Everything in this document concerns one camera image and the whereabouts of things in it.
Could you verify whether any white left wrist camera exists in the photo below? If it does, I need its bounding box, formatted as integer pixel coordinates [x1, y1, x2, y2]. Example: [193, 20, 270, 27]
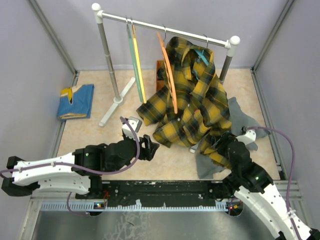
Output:
[121, 116, 142, 140]

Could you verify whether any yellow plaid shirt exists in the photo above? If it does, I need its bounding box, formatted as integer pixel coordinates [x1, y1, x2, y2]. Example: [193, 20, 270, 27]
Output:
[136, 36, 232, 169]

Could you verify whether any blue hanger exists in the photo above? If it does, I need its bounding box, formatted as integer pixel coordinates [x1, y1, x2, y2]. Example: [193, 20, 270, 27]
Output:
[188, 42, 216, 83]

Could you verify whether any blue folded cloth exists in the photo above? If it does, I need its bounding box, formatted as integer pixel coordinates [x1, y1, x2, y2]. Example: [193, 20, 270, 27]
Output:
[57, 84, 95, 121]

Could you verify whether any wooden compartment tray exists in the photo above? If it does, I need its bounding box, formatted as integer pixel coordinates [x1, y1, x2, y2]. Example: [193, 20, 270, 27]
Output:
[155, 60, 165, 91]

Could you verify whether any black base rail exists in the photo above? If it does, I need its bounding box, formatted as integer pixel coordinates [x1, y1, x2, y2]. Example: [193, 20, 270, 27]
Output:
[75, 180, 240, 207]

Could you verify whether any orange hanger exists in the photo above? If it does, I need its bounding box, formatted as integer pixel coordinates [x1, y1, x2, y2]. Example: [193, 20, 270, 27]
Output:
[156, 32, 178, 114]

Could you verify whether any green hanger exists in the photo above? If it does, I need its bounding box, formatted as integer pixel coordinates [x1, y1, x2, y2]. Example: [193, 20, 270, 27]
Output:
[125, 18, 144, 103]

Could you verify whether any grey shirt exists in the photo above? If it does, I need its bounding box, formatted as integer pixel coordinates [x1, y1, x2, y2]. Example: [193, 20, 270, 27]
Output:
[195, 97, 260, 180]

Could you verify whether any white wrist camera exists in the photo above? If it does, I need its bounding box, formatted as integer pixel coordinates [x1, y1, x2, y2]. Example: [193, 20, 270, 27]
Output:
[236, 129, 258, 151]
[121, 116, 142, 140]

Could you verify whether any white metal clothes rack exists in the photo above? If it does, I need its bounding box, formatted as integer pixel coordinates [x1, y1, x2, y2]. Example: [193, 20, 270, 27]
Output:
[91, 3, 241, 127]

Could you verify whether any yellow hanger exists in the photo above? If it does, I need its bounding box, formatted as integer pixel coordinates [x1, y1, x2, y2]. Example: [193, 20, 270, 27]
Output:
[131, 23, 147, 104]

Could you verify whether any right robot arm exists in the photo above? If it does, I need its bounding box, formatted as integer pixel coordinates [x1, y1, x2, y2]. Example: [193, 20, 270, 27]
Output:
[211, 129, 320, 240]

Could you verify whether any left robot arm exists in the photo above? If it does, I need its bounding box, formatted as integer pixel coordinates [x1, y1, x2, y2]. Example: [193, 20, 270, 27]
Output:
[0, 135, 160, 199]

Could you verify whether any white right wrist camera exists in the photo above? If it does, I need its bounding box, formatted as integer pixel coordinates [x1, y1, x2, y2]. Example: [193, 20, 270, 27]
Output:
[236, 129, 258, 151]

